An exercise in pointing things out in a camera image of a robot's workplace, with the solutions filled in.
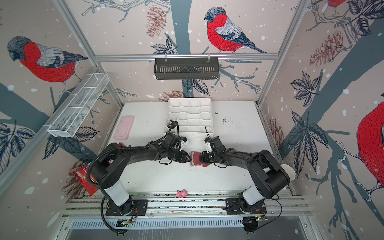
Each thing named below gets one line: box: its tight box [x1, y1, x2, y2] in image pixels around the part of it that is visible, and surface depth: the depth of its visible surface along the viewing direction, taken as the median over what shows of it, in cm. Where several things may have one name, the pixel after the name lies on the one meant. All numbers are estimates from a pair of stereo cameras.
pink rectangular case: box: [113, 115, 135, 141], surface depth 106 cm
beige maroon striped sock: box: [190, 151, 210, 167], surface depth 90 cm
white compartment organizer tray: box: [163, 98, 214, 135], surface depth 112 cm
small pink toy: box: [175, 189, 188, 198], surface depth 78 cm
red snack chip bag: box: [73, 165, 98, 196], surface depth 79 cm
